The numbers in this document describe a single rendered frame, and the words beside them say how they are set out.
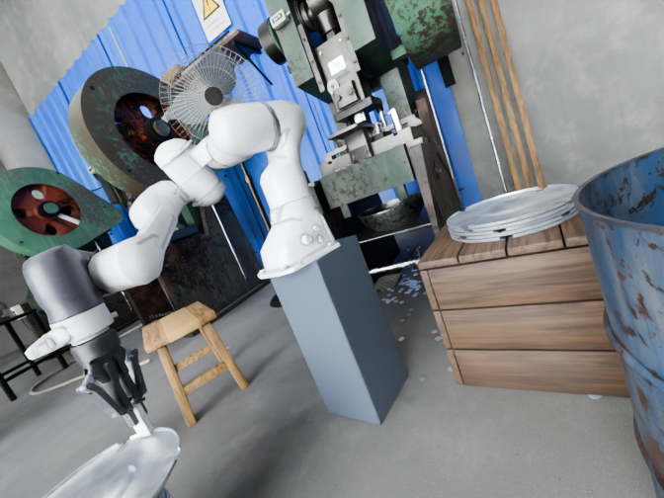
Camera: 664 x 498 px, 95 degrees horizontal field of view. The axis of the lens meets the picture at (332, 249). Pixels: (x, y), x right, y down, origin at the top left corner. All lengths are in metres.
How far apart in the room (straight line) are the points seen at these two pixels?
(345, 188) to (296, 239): 0.69
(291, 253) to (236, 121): 0.30
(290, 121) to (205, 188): 0.36
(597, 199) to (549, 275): 0.25
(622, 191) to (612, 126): 2.18
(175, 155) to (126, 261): 0.38
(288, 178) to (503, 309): 0.56
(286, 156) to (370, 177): 0.60
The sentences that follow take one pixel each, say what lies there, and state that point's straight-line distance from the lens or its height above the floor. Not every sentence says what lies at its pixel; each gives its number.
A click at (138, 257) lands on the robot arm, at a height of 0.60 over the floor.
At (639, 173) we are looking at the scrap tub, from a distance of 0.59.
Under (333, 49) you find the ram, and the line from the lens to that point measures 1.55.
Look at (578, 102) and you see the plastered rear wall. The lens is 2.69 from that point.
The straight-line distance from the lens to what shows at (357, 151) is 1.37.
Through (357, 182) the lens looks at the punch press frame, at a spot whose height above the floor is 0.57.
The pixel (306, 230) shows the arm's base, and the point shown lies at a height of 0.52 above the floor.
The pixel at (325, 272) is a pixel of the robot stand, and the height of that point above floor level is 0.42.
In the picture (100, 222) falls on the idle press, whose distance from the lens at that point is 3.99.
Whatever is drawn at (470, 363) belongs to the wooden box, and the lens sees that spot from 0.87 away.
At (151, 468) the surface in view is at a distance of 0.74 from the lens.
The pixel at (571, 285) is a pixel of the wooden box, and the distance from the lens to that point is 0.74.
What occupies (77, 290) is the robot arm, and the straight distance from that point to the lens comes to 0.74.
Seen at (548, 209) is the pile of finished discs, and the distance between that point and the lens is 0.77.
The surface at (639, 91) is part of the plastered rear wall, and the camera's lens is 2.77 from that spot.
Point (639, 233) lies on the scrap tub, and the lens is 0.33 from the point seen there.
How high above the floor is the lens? 0.59
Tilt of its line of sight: 11 degrees down
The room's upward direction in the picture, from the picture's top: 21 degrees counter-clockwise
